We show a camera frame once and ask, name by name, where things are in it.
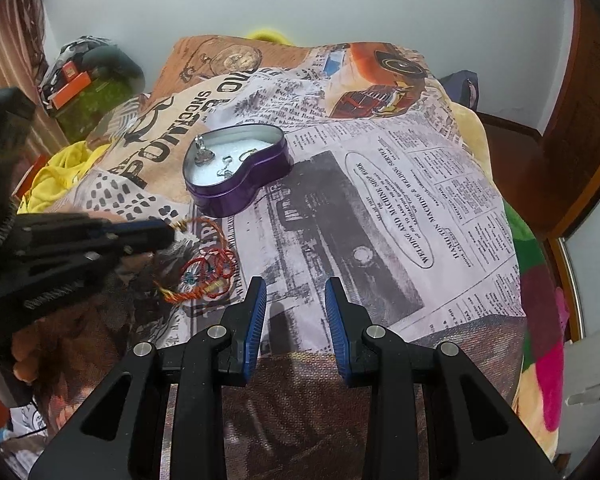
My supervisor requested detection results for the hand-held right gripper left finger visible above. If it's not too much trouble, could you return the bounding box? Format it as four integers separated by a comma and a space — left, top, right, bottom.
27, 275, 269, 480

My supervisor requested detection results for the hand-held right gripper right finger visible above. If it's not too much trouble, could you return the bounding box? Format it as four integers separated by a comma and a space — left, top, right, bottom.
324, 276, 573, 480

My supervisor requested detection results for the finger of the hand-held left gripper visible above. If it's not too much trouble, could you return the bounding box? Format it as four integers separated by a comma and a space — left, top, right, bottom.
86, 232, 177, 269
87, 215, 174, 242

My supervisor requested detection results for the orange-red braided bracelet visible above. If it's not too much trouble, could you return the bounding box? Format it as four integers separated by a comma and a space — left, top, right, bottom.
154, 277, 231, 305

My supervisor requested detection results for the red beaded bracelet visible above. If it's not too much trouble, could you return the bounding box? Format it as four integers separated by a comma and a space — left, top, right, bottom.
180, 255, 237, 289

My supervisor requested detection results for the orange twisted cord bracelet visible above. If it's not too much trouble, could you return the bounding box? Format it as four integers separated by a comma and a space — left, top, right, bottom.
172, 216, 239, 267

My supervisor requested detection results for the silver pendant earring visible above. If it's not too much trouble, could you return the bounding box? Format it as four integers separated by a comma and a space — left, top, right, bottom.
194, 135, 217, 167

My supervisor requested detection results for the purple heart-shaped tin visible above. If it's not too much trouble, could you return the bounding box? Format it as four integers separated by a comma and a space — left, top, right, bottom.
182, 125, 291, 219

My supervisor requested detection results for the yellow cloth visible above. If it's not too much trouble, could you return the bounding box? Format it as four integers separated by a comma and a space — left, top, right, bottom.
19, 141, 112, 213

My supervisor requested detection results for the striped patchwork cloth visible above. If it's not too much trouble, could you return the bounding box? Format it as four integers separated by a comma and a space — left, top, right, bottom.
85, 95, 152, 147

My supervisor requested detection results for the green patterned cloth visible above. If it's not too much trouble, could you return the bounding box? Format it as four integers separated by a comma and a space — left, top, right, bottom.
55, 77, 142, 144

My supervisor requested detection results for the newspaper-print blanket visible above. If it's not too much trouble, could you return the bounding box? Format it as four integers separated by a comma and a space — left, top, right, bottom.
10, 35, 531, 480

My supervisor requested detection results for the orange box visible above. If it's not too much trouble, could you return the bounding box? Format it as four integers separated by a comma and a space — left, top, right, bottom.
47, 72, 94, 111

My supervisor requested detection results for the dark grey cushion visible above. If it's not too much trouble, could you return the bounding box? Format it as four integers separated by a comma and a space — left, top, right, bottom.
82, 45, 146, 92

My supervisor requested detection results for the pile of black-white clothes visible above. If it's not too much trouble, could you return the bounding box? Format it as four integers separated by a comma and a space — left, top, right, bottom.
40, 35, 116, 92

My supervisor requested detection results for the brown striped curtain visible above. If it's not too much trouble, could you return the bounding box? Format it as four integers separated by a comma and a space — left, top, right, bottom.
0, 5, 69, 161

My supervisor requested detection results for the green and pink blanket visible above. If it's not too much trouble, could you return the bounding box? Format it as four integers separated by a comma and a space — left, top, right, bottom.
505, 200, 572, 432

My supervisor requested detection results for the beige fleece blanket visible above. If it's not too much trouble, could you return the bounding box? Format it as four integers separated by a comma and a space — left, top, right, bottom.
452, 102, 492, 162

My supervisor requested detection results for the dark blue bag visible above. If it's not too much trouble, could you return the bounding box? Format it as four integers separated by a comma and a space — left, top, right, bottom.
440, 71, 481, 111

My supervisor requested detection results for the brown wooden door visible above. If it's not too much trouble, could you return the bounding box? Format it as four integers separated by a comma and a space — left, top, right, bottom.
540, 0, 600, 241

